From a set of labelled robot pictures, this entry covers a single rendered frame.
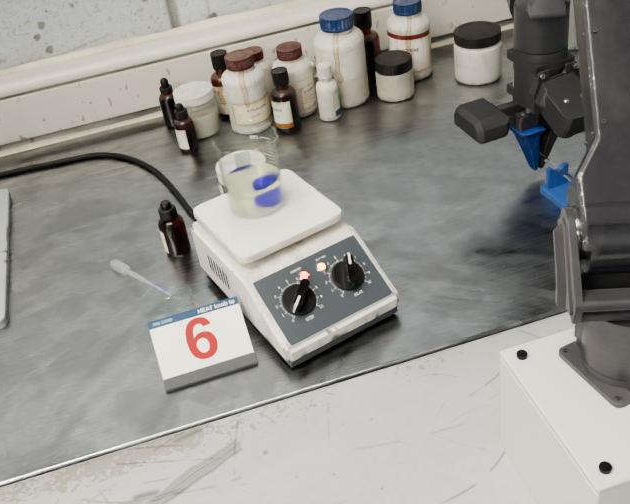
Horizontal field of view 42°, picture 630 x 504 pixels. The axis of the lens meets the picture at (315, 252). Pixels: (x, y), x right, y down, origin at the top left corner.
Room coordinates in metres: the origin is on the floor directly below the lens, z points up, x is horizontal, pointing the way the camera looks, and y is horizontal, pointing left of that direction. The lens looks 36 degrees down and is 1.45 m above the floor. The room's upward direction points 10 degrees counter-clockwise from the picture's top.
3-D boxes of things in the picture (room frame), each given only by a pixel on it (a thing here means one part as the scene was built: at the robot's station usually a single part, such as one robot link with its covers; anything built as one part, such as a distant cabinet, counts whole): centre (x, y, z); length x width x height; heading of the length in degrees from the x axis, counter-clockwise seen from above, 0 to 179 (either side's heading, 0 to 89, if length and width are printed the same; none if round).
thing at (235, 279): (0.69, 0.03, 0.94); 0.22 x 0.13 x 0.08; 26
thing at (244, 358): (0.60, 0.12, 0.92); 0.09 x 0.06 x 0.04; 101
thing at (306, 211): (0.71, 0.04, 0.98); 0.12 x 0.12 x 0.01; 26
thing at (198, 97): (1.09, 0.13, 0.93); 0.06 x 0.06 x 0.07
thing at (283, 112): (1.05, 0.01, 0.94); 0.04 x 0.04 x 0.09
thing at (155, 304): (0.68, 0.16, 0.91); 0.06 x 0.06 x 0.02
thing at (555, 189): (0.75, -0.30, 0.92); 0.10 x 0.03 x 0.04; 15
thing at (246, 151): (0.73, 0.05, 1.03); 0.07 x 0.06 x 0.08; 57
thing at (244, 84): (1.08, 0.06, 0.95); 0.06 x 0.06 x 0.11
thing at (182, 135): (1.04, 0.15, 0.94); 0.03 x 0.03 x 0.07
